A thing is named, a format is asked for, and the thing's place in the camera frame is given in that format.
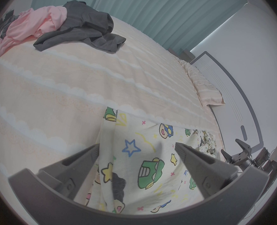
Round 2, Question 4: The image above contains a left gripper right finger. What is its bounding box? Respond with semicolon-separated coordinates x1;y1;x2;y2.
175;143;238;199

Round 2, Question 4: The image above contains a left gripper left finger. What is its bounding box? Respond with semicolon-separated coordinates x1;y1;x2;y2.
38;144;100;200

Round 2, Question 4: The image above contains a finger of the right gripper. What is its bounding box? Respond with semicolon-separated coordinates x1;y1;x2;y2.
235;139;251;149
221;150;234;163

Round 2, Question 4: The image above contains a white printed pyjama top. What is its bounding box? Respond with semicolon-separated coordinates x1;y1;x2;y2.
84;106;221;214

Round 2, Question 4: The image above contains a bed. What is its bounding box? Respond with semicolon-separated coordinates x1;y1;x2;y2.
0;8;264;206

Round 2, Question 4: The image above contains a pale pink striped pillow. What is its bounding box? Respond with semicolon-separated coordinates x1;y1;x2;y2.
175;59;226;107

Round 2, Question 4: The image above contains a grey white bedside table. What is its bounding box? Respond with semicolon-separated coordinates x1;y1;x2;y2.
168;48;193;61

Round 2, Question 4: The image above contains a black garment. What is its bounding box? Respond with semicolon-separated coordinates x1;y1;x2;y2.
33;0;127;54

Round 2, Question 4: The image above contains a pink garment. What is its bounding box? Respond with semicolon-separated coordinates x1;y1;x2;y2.
0;6;68;57

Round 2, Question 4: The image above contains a blue-green curtain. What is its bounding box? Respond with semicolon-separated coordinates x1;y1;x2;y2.
30;0;249;56

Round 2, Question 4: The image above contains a grey garment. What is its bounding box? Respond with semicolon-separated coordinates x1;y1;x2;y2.
0;10;17;58

